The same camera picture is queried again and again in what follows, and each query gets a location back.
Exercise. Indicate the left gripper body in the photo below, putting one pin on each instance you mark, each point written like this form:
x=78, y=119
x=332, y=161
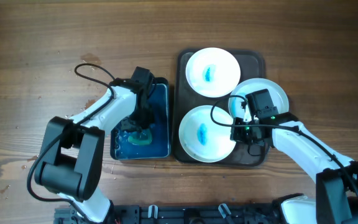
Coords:
x=142, y=121

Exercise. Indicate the white plate bottom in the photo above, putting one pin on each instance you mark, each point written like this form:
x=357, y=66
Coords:
x=204, y=140

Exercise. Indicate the light blue plate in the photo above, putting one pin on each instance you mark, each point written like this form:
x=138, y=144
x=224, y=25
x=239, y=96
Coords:
x=278, y=96

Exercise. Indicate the green yellow sponge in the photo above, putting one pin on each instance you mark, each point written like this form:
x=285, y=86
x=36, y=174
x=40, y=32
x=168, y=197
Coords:
x=140, y=138

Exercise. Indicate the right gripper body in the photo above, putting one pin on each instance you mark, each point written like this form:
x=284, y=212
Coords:
x=239, y=134

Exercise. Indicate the white plate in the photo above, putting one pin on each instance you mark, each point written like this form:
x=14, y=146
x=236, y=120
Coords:
x=213, y=72
x=204, y=140

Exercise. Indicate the white plate top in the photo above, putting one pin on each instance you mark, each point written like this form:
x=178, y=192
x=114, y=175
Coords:
x=213, y=72

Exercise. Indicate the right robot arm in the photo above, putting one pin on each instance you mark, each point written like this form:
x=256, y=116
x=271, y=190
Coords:
x=335, y=175

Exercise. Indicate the black water basin tray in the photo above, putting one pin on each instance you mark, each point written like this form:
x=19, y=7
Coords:
x=160, y=147

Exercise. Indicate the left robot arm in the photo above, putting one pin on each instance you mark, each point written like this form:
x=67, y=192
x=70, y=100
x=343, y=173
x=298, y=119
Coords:
x=71, y=156

